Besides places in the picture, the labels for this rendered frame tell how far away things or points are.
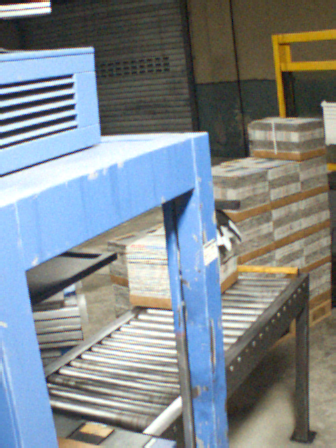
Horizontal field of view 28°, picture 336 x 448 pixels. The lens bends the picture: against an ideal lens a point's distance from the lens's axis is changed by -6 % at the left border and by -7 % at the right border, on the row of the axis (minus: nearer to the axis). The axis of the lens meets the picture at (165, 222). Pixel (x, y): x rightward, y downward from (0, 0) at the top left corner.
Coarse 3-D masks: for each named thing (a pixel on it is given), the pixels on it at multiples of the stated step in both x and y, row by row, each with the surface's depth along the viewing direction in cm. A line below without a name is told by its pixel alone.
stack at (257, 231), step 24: (264, 216) 376; (288, 216) 392; (120, 240) 349; (264, 240) 378; (120, 264) 348; (240, 264) 369; (264, 264) 380; (288, 264) 396; (120, 288) 353; (120, 312) 358; (288, 336) 406
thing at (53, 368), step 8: (128, 312) 256; (136, 312) 256; (120, 320) 249; (128, 320) 248; (104, 328) 242; (112, 328) 241; (120, 328) 243; (96, 336) 235; (104, 336) 234; (80, 344) 228; (88, 344) 228; (72, 352) 222; (80, 352) 221; (56, 360) 216; (64, 360) 216; (48, 368) 210; (56, 368) 210; (48, 376) 205
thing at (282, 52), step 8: (280, 48) 456; (288, 48) 451; (280, 56) 457; (288, 56) 453; (280, 72) 453; (280, 80) 455; (288, 80) 455; (280, 88) 457; (288, 88) 459; (280, 96) 458; (288, 96) 459; (280, 104) 460; (288, 104) 459; (280, 112) 462; (288, 112) 459
